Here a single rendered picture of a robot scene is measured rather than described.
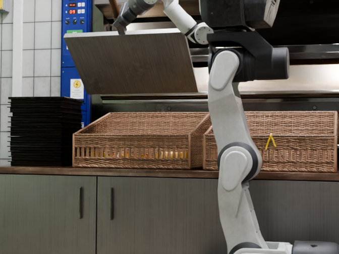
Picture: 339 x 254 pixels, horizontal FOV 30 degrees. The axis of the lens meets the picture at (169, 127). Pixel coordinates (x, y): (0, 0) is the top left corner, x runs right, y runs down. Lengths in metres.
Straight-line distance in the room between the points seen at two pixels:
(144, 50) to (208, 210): 0.75
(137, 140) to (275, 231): 0.71
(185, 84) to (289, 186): 0.69
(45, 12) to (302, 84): 1.43
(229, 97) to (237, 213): 0.41
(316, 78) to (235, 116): 0.98
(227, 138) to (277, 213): 0.50
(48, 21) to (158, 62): 0.91
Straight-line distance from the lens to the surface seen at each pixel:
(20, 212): 2.95
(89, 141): 2.87
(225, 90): 2.22
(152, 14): 3.35
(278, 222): 2.62
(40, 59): 3.53
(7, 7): 3.64
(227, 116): 2.24
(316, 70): 3.17
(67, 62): 3.43
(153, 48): 2.77
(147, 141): 2.78
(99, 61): 2.90
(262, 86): 3.15
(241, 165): 2.18
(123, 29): 2.74
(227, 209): 2.24
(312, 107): 3.14
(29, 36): 3.58
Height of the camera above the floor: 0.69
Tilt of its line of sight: 2 degrees up
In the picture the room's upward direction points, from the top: 1 degrees clockwise
